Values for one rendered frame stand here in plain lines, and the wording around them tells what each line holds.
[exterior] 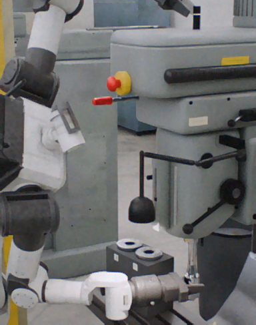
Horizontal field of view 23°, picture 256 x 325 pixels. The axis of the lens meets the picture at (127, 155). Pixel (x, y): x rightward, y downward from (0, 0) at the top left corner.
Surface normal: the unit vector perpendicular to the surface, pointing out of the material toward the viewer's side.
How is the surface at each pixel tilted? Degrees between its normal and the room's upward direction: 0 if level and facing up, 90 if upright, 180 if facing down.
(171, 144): 90
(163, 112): 90
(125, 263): 90
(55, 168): 58
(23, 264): 113
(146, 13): 90
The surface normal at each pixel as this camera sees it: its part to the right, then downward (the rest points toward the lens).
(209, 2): -0.87, 0.12
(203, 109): 0.49, 0.21
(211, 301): -0.66, 0.25
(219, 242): -0.47, 0.28
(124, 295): 0.29, 0.15
